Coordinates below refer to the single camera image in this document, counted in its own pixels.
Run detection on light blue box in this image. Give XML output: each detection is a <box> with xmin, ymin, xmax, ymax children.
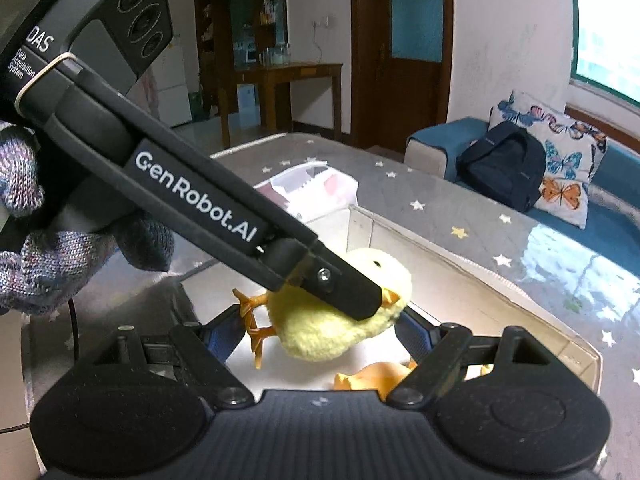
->
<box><xmin>237</xmin><ymin>85</ymin><xmax>261</xmax><ymax>128</ymax></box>

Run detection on orange packet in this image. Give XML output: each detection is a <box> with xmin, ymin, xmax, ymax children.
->
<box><xmin>334</xmin><ymin>360</ymin><xmax>418</xmax><ymax>403</ymax></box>

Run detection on dark shelf cabinet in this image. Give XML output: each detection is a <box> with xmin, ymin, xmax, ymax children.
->
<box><xmin>194</xmin><ymin>0</ymin><xmax>288</xmax><ymax>121</ymax></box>

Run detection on white fridge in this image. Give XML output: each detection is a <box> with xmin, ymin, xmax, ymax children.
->
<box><xmin>145</xmin><ymin>42</ymin><xmax>193</xmax><ymax>128</ymax></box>

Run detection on beige rubber band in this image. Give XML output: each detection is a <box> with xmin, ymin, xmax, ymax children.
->
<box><xmin>15</xmin><ymin>52</ymin><xmax>79</xmax><ymax>116</ymax></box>

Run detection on black backpack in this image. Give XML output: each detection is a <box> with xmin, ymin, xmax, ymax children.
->
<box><xmin>456</xmin><ymin>121</ymin><xmax>547</xmax><ymax>213</ymax></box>

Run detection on brown wooden door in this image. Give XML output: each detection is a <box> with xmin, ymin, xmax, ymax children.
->
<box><xmin>350</xmin><ymin>0</ymin><xmax>455</xmax><ymax>153</ymax></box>

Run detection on grey star print tablecloth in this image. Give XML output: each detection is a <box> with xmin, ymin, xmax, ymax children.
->
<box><xmin>20</xmin><ymin>132</ymin><xmax>640</xmax><ymax>480</ymax></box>

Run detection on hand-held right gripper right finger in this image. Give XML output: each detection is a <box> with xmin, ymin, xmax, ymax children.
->
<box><xmin>387</xmin><ymin>304</ymin><xmax>560</xmax><ymax>408</ymax></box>

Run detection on yellow plush chick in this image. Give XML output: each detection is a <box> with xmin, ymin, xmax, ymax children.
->
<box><xmin>232</xmin><ymin>247</ymin><xmax>413</xmax><ymax>368</ymax></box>

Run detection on glass jars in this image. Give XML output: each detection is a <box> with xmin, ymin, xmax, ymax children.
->
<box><xmin>257</xmin><ymin>42</ymin><xmax>292</xmax><ymax>67</ymax></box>

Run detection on person's left hand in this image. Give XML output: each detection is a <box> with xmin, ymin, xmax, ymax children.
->
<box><xmin>0</xmin><ymin>120</ymin><xmax>176</xmax><ymax>317</ymax></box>

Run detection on green framed window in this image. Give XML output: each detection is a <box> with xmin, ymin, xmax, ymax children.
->
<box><xmin>570</xmin><ymin>0</ymin><xmax>640</xmax><ymax>106</ymax></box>

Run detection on butterfly print pillow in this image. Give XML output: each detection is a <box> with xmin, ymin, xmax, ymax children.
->
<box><xmin>487</xmin><ymin>90</ymin><xmax>608</xmax><ymax>231</ymax></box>

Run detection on brown wooden table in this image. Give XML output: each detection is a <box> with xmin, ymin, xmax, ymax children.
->
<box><xmin>217</xmin><ymin>62</ymin><xmax>345</xmax><ymax>148</ymax></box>

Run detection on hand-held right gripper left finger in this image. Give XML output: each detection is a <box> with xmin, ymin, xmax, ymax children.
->
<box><xmin>92</xmin><ymin>304</ymin><xmax>253</xmax><ymax>408</ymax></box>

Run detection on teal sofa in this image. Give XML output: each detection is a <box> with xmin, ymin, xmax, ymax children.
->
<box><xmin>404</xmin><ymin>117</ymin><xmax>640</xmax><ymax>278</ymax></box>

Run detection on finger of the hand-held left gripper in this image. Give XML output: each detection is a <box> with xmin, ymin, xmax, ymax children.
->
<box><xmin>259</xmin><ymin>238</ymin><xmax>383</xmax><ymax>321</ymax></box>

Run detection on white cardboard box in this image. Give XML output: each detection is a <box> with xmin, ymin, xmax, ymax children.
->
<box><xmin>177</xmin><ymin>204</ymin><xmax>603</xmax><ymax>406</ymax></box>

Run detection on clear plastic bag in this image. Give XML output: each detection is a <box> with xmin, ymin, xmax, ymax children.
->
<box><xmin>255</xmin><ymin>162</ymin><xmax>360</xmax><ymax>222</ymax></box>

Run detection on black cable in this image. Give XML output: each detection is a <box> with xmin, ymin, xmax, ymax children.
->
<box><xmin>0</xmin><ymin>297</ymin><xmax>82</xmax><ymax>433</ymax></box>

